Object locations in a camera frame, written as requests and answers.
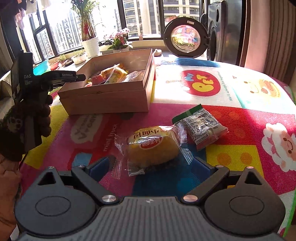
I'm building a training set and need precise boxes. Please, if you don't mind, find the right white slipper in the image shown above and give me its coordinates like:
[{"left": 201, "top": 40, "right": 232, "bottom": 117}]
[{"left": 154, "top": 49, "right": 162, "bottom": 57}]

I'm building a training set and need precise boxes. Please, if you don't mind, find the round black washer door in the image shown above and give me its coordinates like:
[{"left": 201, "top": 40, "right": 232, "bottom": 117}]
[{"left": 164, "top": 17, "right": 210, "bottom": 58}]

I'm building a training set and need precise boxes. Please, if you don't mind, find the grey washing machine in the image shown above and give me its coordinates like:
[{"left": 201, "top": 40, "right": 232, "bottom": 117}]
[{"left": 200, "top": 1, "right": 245, "bottom": 65}]

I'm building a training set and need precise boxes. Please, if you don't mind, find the yellow snack bag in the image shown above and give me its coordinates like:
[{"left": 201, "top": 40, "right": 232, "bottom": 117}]
[{"left": 100, "top": 63, "right": 128, "bottom": 84}]

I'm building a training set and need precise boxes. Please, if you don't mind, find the green white snack packet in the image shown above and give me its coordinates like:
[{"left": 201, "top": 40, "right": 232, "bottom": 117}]
[{"left": 171, "top": 104, "right": 228, "bottom": 151}]

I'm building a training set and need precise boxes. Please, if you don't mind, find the colourful cartoon play mat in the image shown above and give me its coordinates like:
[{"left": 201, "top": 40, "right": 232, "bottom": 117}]
[{"left": 21, "top": 57, "right": 295, "bottom": 237}]

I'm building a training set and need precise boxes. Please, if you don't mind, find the pink orchid in pot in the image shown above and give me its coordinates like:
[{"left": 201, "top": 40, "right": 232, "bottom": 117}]
[{"left": 107, "top": 28, "right": 133, "bottom": 52}]

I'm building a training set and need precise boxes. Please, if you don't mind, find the red plastic basin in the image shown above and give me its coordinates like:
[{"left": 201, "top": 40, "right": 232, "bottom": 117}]
[{"left": 50, "top": 60, "right": 59, "bottom": 71}]

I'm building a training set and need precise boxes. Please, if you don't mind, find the bun snack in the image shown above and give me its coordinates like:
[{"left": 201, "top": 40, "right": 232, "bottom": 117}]
[{"left": 121, "top": 70, "right": 145, "bottom": 82}]

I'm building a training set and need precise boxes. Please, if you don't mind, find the brown cardboard box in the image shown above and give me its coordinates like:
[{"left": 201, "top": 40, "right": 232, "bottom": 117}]
[{"left": 58, "top": 49, "right": 155, "bottom": 115}]

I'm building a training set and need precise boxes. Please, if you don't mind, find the left hand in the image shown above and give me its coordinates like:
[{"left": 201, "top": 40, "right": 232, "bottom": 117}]
[{"left": 0, "top": 94, "right": 54, "bottom": 163}]

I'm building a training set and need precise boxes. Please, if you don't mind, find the red snack packet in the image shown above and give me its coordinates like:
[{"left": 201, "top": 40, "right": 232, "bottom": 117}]
[{"left": 85, "top": 74, "right": 106, "bottom": 87}]

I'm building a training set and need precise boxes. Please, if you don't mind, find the tall bamboo in white pot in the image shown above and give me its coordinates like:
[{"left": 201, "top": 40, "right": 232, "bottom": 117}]
[{"left": 70, "top": 0, "right": 99, "bottom": 58}]

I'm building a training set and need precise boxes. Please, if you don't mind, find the shallow beige plant bowl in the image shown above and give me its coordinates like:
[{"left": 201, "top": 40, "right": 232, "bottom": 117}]
[{"left": 71, "top": 52, "right": 87, "bottom": 65}]

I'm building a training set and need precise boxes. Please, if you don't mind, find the teal plastic basin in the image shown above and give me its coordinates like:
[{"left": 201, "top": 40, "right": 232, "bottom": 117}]
[{"left": 33, "top": 60, "right": 51, "bottom": 76}]

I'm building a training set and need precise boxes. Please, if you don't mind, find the yellow small bread packet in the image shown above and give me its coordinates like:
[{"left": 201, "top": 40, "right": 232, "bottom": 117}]
[{"left": 114, "top": 123, "right": 193, "bottom": 177}]

